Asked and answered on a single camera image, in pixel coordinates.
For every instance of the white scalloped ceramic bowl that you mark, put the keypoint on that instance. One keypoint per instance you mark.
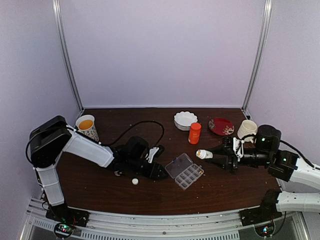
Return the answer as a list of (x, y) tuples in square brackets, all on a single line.
[(184, 119)]

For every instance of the clear plastic pill organizer box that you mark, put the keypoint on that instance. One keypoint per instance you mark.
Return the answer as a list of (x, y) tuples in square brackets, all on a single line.
[(183, 171)]

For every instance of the white bottle cap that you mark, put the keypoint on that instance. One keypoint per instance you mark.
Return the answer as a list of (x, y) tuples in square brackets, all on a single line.
[(135, 181)]

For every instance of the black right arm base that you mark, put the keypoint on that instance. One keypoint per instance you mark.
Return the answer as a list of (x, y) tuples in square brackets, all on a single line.
[(266, 211)]

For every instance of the aluminium front rail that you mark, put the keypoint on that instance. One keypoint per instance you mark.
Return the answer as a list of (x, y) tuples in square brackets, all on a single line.
[(206, 226)]

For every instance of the patterned mug with orange interior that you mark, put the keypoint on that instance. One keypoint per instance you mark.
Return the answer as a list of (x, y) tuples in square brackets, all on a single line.
[(86, 125)]

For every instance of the right aluminium frame post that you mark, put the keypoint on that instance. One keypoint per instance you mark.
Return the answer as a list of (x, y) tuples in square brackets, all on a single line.
[(264, 30)]

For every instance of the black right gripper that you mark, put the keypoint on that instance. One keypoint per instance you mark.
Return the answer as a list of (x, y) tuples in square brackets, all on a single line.
[(224, 150)]

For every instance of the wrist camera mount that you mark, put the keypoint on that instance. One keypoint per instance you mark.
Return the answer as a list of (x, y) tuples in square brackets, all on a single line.
[(154, 152), (238, 148)]

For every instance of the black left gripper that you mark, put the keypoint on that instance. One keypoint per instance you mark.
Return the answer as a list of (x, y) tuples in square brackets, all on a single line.
[(154, 174)]

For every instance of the white pill bottle green label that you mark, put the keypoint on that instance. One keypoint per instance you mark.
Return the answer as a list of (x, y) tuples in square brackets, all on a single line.
[(204, 154)]

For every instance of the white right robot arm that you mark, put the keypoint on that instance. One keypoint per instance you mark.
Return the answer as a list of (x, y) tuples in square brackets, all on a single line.
[(289, 166)]

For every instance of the grey capped pill bottle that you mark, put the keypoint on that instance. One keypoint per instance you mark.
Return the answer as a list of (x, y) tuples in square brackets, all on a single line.
[(118, 173)]

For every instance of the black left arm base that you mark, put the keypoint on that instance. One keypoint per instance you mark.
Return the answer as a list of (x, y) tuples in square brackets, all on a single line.
[(67, 219)]

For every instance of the left aluminium frame post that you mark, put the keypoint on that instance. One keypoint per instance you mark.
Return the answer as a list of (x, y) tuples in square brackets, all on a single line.
[(56, 4)]

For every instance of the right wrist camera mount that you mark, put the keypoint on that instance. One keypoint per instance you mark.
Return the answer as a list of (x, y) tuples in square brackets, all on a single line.
[(238, 148)]

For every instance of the orange pill bottle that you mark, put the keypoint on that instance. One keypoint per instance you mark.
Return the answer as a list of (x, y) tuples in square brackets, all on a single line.
[(194, 133)]

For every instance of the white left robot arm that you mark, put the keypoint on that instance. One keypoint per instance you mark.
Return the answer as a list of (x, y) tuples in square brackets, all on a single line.
[(47, 143)]

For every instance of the aluminium frame post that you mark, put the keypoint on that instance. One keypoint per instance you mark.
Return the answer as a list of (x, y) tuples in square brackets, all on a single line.
[(56, 4), (264, 30)]

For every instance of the red floral plate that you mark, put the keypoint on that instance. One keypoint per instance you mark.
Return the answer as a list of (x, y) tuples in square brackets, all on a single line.
[(221, 126)]

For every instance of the cream ribbed mug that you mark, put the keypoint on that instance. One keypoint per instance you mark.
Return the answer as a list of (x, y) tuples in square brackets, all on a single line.
[(247, 127)]

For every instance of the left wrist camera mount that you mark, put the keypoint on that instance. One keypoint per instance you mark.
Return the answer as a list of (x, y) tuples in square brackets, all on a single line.
[(154, 152)]

